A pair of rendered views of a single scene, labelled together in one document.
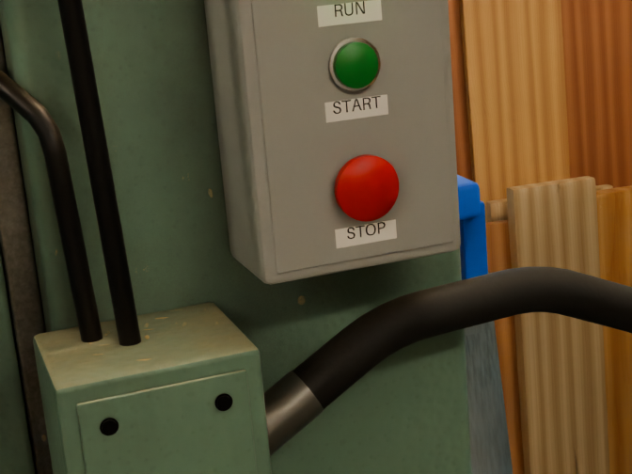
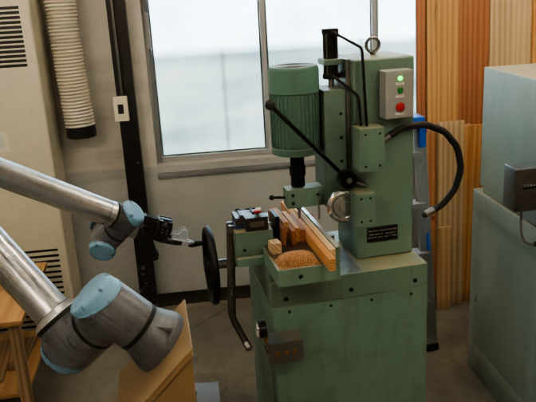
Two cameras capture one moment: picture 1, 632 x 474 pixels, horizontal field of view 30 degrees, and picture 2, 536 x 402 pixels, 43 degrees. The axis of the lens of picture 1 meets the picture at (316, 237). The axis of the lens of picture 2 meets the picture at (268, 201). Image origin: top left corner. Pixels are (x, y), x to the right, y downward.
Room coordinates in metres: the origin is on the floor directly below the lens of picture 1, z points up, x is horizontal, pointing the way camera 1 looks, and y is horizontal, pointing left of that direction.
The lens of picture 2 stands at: (-1.81, 0.15, 1.76)
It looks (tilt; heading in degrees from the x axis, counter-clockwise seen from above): 17 degrees down; 7
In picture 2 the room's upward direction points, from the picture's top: 3 degrees counter-clockwise
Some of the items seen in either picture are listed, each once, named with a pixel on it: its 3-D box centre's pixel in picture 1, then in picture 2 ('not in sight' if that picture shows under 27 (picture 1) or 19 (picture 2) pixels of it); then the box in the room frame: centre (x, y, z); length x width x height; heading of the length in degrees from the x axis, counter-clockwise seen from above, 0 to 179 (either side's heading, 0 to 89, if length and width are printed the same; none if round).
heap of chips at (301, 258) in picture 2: not in sight; (296, 256); (0.28, 0.33, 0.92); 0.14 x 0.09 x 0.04; 109
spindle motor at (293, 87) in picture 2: not in sight; (294, 109); (0.58, 0.33, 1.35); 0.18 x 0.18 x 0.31
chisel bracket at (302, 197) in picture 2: not in sight; (304, 197); (0.59, 0.32, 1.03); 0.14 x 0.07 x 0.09; 109
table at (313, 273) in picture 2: not in sight; (274, 246); (0.51, 0.42, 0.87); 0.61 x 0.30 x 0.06; 19
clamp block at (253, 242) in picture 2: not in sight; (250, 237); (0.48, 0.50, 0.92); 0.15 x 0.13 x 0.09; 19
